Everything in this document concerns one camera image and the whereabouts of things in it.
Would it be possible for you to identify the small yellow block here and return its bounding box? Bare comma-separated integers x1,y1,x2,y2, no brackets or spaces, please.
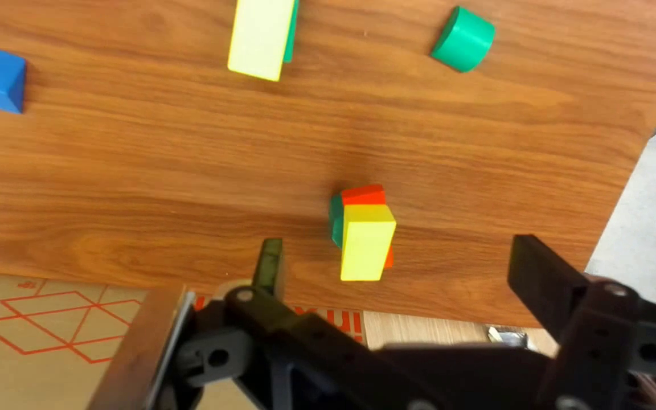
339,204,397,283

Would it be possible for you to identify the green cylinder block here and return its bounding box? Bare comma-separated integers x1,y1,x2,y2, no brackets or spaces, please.
432,6,497,73

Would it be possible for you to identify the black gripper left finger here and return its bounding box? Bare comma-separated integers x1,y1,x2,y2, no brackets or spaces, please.
253,236,286,298

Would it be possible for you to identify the long yellow block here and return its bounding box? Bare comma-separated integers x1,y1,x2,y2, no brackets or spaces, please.
228,0,297,82

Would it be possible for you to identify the green block in stack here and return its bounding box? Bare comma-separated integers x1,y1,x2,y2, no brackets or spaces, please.
284,0,301,64

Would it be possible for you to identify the green block under orange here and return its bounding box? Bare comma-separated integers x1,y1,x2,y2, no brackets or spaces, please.
329,190,344,249

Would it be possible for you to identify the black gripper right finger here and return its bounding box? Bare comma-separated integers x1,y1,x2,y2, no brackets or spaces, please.
508,234,590,341

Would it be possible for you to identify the cardboard panel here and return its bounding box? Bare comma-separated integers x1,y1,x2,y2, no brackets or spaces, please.
0,271,370,410

